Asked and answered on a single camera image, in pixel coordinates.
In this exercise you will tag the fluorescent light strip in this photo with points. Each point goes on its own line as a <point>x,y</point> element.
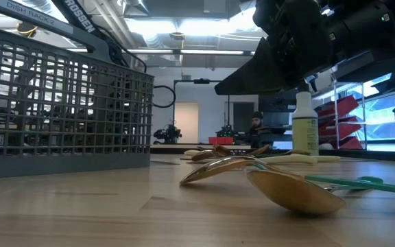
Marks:
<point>211,52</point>
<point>149,51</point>

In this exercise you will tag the red box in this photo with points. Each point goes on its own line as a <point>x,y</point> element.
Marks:
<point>221,140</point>

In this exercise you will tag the person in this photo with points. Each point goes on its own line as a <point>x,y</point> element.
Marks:
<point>257,120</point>

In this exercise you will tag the black monitor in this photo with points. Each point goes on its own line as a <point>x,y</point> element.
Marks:
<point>276,104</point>

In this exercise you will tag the black desk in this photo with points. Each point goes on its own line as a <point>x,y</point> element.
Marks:
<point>283,137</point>

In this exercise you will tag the black gantry frame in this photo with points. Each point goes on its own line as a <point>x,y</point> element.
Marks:
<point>201,81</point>

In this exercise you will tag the red storage bin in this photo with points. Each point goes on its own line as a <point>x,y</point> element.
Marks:
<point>341,106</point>
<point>345,128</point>
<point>350,143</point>

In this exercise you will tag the black workstation robot arm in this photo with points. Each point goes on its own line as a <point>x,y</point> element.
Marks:
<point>166,134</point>
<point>225,131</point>

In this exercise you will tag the metal shelf rack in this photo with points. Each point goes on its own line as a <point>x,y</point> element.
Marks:
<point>335,113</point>

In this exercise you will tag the white spray bottle black trigger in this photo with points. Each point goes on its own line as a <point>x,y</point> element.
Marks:
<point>305,130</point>

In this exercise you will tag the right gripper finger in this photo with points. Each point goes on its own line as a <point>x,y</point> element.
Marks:
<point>259,75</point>

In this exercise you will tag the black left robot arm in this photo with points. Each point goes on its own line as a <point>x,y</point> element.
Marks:
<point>77,17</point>

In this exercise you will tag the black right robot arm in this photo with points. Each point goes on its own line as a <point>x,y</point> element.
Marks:
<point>365,31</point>

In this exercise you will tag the grey mesh cutlery basket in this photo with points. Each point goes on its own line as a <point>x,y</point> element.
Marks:
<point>63,164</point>

